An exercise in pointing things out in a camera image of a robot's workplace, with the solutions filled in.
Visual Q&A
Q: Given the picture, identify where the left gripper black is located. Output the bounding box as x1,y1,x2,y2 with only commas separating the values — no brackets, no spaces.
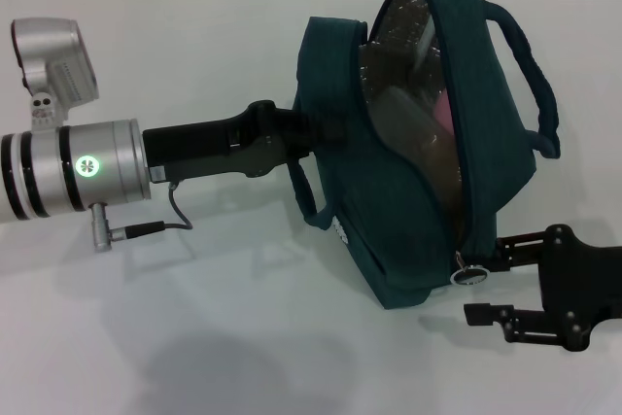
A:
142,99,349,184

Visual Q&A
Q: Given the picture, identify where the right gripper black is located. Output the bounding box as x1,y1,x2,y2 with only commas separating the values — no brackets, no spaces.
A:
464,223,622,353

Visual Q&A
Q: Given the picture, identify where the dark teal lunch bag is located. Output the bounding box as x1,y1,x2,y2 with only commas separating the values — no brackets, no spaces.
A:
290,0,561,312

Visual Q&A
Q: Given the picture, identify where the pink toy peach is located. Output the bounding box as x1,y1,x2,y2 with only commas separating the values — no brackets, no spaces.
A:
433,92,457,135

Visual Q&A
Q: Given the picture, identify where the clear food container blue rim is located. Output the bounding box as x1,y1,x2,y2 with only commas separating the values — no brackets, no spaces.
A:
411,10,444,77

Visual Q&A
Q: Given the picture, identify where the silver zipper key ring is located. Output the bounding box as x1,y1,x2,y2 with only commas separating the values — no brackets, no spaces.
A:
449,250,490,288

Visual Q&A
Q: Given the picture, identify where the left arm dark cable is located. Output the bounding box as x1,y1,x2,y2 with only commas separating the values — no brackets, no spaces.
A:
90,180,194,255

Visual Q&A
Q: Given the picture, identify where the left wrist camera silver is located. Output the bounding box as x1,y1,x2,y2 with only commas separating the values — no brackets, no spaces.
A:
11,17,102,133

